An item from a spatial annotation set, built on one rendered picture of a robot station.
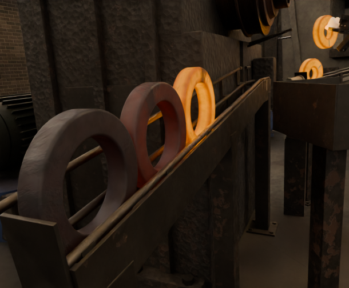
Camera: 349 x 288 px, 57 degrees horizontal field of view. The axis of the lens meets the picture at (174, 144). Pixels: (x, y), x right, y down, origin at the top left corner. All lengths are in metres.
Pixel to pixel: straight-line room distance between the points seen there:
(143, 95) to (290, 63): 3.72
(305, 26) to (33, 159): 3.91
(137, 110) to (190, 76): 0.21
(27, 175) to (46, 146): 0.03
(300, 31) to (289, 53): 0.26
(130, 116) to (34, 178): 0.19
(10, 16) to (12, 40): 0.49
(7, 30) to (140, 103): 7.85
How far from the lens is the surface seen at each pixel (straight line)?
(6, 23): 8.31
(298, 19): 4.16
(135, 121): 0.47
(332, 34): 1.85
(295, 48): 4.12
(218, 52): 1.11
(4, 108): 1.84
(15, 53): 8.32
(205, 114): 0.77
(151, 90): 0.51
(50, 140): 0.35
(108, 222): 0.40
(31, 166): 0.35
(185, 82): 0.65
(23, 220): 0.36
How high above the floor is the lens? 0.77
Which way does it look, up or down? 13 degrees down
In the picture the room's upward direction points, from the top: 4 degrees counter-clockwise
